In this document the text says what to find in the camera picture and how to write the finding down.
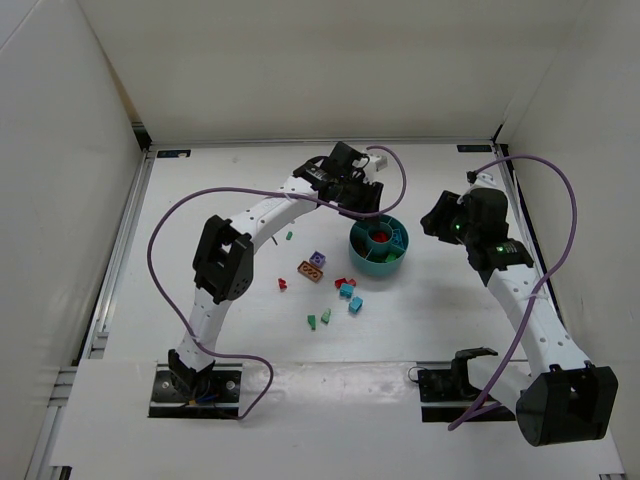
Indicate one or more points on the long teal lego brick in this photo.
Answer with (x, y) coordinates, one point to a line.
(397, 238)

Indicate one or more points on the teal divided round container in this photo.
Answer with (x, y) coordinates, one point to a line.
(368, 256)

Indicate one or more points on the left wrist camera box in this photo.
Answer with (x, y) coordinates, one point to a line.
(375, 163)

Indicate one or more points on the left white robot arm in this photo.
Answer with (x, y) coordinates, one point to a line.
(224, 258)

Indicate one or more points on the big red lego block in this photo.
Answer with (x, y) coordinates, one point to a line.
(380, 237)

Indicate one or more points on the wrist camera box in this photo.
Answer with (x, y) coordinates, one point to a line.
(375, 163)
(481, 180)

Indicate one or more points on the purple square lego plate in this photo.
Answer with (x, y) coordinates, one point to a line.
(317, 259)

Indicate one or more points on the teal sloped lego brick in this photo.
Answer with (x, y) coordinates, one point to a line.
(347, 288)

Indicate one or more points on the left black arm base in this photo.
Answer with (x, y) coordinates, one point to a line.
(216, 396)

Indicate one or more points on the red arch lego piece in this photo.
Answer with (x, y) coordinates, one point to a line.
(341, 282)

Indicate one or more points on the orange flat lego plate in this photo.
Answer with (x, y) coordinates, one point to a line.
(310, 271)

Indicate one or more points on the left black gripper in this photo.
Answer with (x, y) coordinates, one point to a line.
(361, 201)

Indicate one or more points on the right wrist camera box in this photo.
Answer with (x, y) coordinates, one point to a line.
(481, 180)

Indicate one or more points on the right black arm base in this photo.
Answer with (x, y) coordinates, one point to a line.
(445, 391)

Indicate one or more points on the teal studded lego brick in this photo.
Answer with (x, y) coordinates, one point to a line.
(355, 305)

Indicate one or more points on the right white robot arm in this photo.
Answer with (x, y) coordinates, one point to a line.
(565, 397)

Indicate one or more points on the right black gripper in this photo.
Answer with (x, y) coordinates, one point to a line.
(435, 220)

